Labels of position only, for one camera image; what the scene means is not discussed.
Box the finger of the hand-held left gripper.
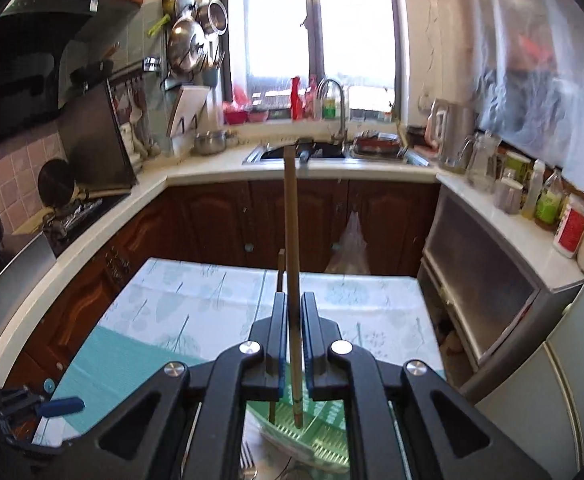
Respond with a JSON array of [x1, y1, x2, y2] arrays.
[[34, 396, 86, 417]]

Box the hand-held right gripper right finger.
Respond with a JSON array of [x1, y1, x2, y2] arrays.
[[301, 291, 554, 480]]

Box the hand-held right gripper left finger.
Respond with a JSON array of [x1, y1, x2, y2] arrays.
[[32, 291, 291, 480]]

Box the green utensil holder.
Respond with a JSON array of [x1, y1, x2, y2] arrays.
[[244, 355, 353, 476]]

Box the dark wooden chopstick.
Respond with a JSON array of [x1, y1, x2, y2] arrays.
[[268, 249, 287, 424]]

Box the light wooden chopstick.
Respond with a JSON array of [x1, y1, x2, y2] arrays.
[[284, 145, 306, 429]]

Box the hanging plastic bag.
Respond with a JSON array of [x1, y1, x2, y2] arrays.
[[324, 210, 373, 277]]

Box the metal fork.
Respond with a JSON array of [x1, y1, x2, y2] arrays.
[[239, 440, 258, 480]]

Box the stainless steel panel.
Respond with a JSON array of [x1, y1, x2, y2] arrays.
[[0, 232, 58, 362]]

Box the brown wooden base cabinets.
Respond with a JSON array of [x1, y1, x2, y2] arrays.
[[1, 179, 442, 392]]

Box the metal front cabinet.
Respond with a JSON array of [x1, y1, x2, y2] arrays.
[[416, 186, 549, 367]]

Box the gas stove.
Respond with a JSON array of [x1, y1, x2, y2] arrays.
[[41, 194, 134, 257]]

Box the white countertop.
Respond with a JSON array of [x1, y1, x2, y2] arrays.
[[0, 135, 584, 391]]

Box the kitchen sink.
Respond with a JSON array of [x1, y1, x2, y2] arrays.
[[243, 139, 430, 167]]

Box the steel pot with lid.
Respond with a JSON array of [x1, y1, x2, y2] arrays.
[[193, 129, 229, 156]]

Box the black frying pan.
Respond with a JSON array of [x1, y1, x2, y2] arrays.
[[38, 158, 76, 209]]

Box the red plastic basin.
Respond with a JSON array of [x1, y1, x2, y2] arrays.
[[223, 102, 251, 126]]

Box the chrome faucet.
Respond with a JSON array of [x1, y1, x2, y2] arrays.
[[316, 78, 350, 147]]

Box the green dish soap bottle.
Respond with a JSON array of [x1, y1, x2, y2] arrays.
[[321, 82, 338, 120]]

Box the red bottle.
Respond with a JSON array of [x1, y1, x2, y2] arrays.
[[290, 76, 305, 121]]

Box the refrigerator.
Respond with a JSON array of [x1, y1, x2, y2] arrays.
[[472, 220, 584, 480]]

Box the glass pitcher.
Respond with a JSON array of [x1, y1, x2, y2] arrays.
[[466, 131, 502, 194]]

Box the white cutting board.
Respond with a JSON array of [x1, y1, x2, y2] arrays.
[[168, 85, 211, 139]]

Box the steel electric kettle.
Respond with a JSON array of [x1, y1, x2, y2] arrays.
[[426, 98, 474, 174]]

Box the black stove splash guard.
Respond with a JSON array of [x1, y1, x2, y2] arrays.
[[58, 79, 139, 197]]

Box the clear oil bottle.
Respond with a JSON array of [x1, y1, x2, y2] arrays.
[[521, 159, 546, 221]]

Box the green label bottle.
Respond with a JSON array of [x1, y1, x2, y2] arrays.
[[534, 168, 566, 232]]

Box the white red label container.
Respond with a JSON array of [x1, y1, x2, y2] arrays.
[[552, 195, 584, 259]]

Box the hanging steel wok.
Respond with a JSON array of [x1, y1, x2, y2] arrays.
[[167, 16, 209, 75]]

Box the window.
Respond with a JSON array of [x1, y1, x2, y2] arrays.
[[228, 0, 407, 122]]

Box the black range hood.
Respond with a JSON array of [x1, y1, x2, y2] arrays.
[[0, 0, 143, 157]]

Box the hanging steel pot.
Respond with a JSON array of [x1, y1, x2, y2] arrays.
[[196, 0, 230, 37], [161, 0, 196, 20]]

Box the clear plastic sheet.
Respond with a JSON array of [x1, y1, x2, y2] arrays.
[[464, 0, 584, 194]]

